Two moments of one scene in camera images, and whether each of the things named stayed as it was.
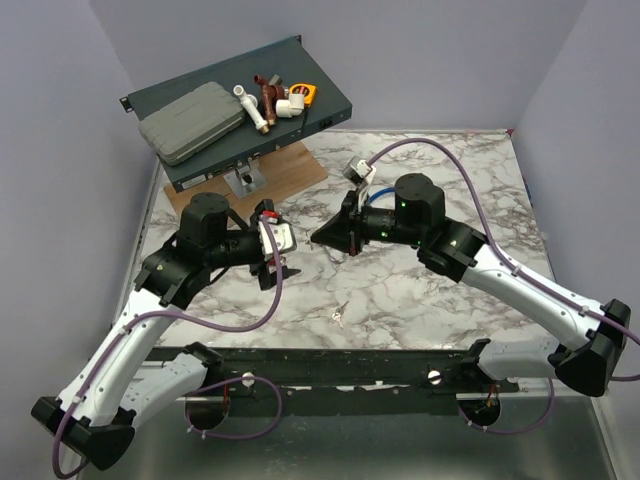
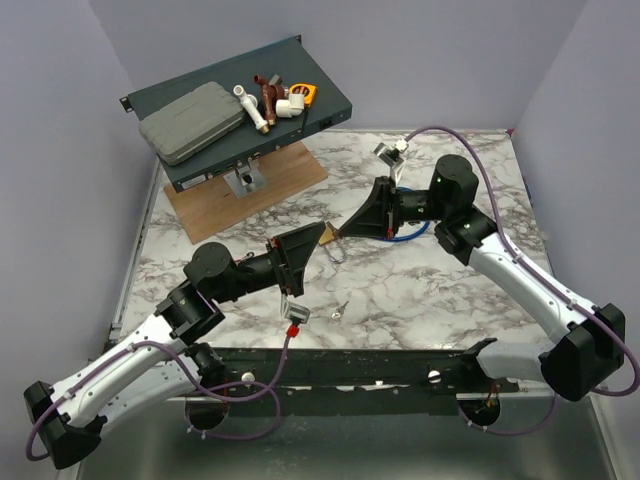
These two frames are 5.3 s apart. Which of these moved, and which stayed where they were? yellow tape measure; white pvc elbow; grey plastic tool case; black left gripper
Moved: black left gripper
Stayed: yellow tape measure; grey plastic tool case; white pvc elbow
